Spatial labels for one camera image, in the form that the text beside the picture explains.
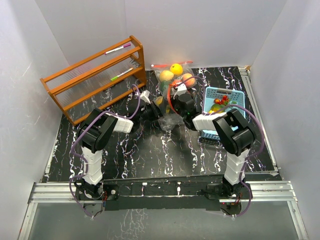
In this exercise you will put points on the aluminium frame rail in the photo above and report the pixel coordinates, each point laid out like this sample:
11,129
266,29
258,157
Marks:
262,191

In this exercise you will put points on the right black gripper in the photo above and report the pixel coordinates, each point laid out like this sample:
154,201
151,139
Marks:
175,99

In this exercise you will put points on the fake green fruit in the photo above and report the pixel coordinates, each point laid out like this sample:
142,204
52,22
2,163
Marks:
164,85

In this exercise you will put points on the clear zip bag with peppers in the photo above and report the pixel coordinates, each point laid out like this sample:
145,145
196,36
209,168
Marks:
170,119

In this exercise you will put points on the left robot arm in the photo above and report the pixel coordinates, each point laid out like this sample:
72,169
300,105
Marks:
96,130

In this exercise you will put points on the yellow fake bell pepper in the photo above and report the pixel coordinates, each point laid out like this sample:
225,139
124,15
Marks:
217,108

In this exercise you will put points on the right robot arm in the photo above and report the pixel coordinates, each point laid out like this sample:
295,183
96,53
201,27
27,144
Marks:
233,131

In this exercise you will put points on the blue plastic basket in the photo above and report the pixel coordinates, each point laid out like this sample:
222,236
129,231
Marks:
211,93

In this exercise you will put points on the fake pink peach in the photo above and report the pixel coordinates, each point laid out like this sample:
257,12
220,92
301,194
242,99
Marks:
188,80

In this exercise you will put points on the clear zip bag with fruit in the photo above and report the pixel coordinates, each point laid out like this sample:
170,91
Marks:
161,67

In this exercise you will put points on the wooden shelf rack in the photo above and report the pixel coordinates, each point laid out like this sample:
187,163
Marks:
86,85

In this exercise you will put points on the yellow fake lemon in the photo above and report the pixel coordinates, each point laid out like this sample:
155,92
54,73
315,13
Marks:
176,69

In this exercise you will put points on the green marker pen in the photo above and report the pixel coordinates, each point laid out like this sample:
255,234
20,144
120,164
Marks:
121,74

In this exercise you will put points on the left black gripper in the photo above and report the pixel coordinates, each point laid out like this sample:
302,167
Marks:
156,112

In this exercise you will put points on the fake peach apple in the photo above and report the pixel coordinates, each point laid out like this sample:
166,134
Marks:
166,76

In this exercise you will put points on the orange yellow fake pepper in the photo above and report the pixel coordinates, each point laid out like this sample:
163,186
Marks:
159,100

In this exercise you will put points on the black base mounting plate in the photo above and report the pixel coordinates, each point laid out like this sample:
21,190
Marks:
209,192

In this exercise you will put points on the pink marker pen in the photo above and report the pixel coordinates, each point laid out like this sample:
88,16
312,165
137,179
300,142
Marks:
118,48

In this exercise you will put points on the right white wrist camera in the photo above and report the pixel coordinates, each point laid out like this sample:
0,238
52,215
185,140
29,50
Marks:
179,90

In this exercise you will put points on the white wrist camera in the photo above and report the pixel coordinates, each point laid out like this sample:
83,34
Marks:
144,96
179,90

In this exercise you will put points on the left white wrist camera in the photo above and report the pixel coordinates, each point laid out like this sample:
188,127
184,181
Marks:
144,96

